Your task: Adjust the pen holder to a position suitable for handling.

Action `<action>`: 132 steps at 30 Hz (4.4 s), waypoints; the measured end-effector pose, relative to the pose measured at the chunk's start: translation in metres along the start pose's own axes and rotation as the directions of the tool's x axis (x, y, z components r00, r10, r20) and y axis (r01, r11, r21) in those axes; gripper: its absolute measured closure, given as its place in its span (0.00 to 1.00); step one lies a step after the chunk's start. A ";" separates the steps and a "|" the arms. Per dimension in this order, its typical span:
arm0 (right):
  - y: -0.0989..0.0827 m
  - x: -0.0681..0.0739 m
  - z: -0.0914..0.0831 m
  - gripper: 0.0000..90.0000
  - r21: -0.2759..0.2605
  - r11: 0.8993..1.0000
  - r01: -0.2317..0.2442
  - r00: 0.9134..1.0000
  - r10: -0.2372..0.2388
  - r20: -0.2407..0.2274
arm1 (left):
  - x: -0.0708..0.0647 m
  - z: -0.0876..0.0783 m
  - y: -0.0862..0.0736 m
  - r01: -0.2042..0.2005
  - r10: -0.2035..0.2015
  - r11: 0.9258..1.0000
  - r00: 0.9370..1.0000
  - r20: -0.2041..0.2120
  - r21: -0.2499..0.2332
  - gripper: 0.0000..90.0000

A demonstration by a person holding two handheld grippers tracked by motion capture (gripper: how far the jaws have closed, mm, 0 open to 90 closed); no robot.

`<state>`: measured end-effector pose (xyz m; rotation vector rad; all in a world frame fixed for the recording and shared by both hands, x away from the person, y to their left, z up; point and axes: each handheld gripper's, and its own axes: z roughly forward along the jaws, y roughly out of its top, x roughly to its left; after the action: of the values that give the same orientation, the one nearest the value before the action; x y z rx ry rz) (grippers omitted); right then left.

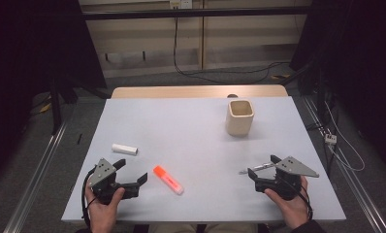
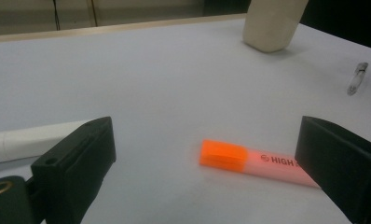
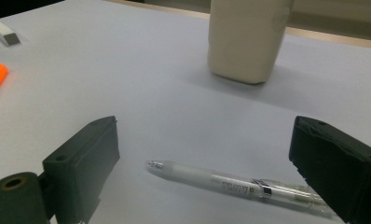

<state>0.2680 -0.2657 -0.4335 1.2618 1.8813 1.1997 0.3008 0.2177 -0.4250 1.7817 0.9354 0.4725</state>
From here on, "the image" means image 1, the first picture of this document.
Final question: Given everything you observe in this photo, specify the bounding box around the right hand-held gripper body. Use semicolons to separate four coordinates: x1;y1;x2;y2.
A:
254;155;320;202

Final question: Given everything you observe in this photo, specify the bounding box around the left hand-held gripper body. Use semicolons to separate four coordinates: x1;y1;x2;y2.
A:
88;157;141;206

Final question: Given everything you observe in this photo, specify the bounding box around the silver pen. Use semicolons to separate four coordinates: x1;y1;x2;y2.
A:
239;162;276;175

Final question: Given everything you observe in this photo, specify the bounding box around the white cylindrical tube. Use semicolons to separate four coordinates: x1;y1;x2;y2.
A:
112;143;139;156

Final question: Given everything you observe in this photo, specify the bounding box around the orange highlighter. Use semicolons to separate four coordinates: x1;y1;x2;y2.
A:
152;165;185;196

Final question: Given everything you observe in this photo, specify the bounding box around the beige square cup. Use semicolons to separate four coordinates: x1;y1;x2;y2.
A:
225;99;255;137

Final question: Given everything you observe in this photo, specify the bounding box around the person's left hand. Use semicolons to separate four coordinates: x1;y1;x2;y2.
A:
84;185;126;233

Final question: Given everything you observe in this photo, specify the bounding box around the person's right hand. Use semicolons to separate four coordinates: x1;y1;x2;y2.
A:
264;176;311;230

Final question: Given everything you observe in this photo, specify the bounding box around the white power strip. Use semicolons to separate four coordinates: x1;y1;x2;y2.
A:
324;133;338;146

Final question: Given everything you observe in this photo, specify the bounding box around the pale grey table mat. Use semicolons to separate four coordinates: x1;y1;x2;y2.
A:
60;96;347;224

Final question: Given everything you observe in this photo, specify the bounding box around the black metal stand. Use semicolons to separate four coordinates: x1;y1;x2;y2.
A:
48;73;112;136
290;60;332;131

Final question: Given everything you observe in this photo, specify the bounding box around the wooden table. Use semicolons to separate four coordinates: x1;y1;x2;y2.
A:
111;84;289;99

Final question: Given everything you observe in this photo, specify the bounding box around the black curtain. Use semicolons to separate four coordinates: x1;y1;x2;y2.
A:
0;0;108;186
289;0;386;176

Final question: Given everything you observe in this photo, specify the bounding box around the black horizontal bar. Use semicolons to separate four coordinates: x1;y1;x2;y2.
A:
81;5;312;21

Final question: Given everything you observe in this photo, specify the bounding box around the left hand-held gripper black cable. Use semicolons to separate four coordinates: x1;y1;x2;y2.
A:
80;166;100;229

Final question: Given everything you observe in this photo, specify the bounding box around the hand-held gripper black cable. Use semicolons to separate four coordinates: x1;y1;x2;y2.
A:
80;166;100;229
286;178;314;221

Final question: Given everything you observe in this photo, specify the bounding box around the right hand-held gripper black cable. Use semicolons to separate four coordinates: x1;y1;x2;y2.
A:
286;178;314;221

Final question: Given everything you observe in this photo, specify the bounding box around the aluminium floor rail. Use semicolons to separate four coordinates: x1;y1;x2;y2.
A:
3;118;70;233
302;96;386;233

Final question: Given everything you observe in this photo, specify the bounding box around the white floor cable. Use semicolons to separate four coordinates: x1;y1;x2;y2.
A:
323;100;366;173

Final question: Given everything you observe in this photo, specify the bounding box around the black hanging wall cable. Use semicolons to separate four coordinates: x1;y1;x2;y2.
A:
173;17;291;85

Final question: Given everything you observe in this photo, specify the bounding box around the white wall socket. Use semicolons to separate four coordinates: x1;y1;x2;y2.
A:
169;0;194;10

